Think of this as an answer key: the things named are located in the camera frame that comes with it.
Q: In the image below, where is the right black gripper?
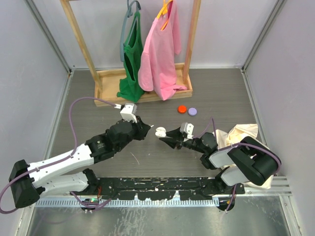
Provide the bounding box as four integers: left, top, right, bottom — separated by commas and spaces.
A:
159, 126, 206, 154

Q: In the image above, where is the white earbud case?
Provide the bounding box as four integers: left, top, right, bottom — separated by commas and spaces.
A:
155, 127, 166, 138

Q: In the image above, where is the cream cloth bag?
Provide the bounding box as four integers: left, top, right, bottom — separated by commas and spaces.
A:
216, 124, 273, 189

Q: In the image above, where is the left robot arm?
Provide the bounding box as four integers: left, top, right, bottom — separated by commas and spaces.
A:
9, 117, 151, 208

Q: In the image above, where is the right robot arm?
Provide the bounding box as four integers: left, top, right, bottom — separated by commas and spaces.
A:
155, 124, 282, 194

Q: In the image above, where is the green tank top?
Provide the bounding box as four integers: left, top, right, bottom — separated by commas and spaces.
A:
117, 12, 144, 103

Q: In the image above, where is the pink shirt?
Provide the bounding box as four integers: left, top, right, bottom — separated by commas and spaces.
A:
138, 0, 187, 100

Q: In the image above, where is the wooden clothes rack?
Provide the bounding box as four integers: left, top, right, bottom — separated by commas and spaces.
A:
61, 0, 201, 104

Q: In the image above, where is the grey blue hanger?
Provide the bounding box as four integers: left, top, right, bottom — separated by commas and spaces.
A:
120, 0, 141, 62

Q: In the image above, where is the yellow hanger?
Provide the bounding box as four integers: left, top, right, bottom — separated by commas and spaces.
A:
156, 0, 173, 30

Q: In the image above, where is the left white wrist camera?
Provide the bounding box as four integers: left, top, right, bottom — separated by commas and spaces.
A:
120, 103, 137, 123

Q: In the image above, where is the white slotted cable duct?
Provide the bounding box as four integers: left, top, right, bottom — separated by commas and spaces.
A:
35, 196, 219, 207

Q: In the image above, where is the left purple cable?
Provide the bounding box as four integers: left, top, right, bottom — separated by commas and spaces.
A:
0, 97, 123, 214

